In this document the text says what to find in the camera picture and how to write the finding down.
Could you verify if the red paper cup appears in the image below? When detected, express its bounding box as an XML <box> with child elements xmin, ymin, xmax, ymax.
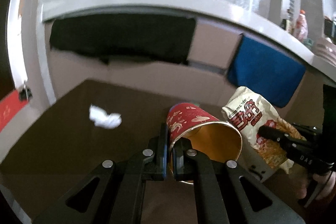
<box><xmin>166</xmin><ymin>102</ymin><xmax>243</xmax><ymax>162</ymax></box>

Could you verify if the noodle snack bag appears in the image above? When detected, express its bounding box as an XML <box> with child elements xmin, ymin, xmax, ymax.
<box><xmin>222</xmin><ymin>86</ymin><xmax>306</xmax><ymax>174</ymax></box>

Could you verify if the white tissue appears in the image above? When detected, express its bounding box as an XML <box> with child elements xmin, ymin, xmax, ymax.
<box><xmin>89</xmin><ymin>105</ymin><xmax>122</xmax><ymax>129</ymax></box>

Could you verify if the kitchen countertop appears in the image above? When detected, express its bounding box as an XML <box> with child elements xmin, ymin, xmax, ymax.
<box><xmin>38</xmin><ymin>0</ymin><xmax>335</xmax><ymax>80</ymax></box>

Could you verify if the right hand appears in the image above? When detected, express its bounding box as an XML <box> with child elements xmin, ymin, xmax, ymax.
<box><xmin>296</xmin><ymin>170</ymin><xmax>336</xmax><ymax>201</ymax></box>

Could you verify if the dark brown table mat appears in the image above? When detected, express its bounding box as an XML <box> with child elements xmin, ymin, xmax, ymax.
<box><xmin>0</xmin><ymin>78</ymin><xmax>237</xmax><ymax>224</ymax></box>

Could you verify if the pink plastic colander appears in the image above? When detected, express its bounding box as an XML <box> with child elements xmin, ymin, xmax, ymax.
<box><xmin>312</xmin><ymin>38</ymin><xmax>336</xmax><ymax>67</ymax></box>

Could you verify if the small teal container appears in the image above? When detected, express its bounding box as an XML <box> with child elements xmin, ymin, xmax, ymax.
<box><xmin>303</xmin><ymin>38</ymin><xmax>314</xmax><ymax>50</ymax></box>

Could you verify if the blue towel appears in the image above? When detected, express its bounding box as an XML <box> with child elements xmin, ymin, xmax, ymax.
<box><xmin>227</xmin><ymin>35</ymin><xmax>306</xmax><ymax>108</ymax></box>

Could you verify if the red drink bottle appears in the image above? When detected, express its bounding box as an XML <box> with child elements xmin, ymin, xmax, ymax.
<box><xmin>293</xmin><ymin>10</ymin><xmax>308</xmax><ymax>42</ymax></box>

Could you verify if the black knife holder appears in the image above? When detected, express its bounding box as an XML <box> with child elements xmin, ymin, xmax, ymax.
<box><xmin>324</xmin><ymin>16</ymin><xmax>335</xmax><ymax>43</ymax></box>

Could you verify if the dark sauce bottle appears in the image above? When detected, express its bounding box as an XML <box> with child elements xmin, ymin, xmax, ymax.
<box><xmin>280</xmin><ymin>18</ymin><xmax>293</xmax><ymax>34</ymax></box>

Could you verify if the red floor mat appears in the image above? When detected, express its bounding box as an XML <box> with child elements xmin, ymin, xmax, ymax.
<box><xmin>0</xmin><ymin>90</ymin><xmax>27</xmax><ymax>131</ymax></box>

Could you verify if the black cloth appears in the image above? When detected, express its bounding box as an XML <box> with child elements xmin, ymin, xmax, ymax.
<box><xmin>50</xmin><ymin>14</ymin><xmax>196</xmax><ymax>64</ymax></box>

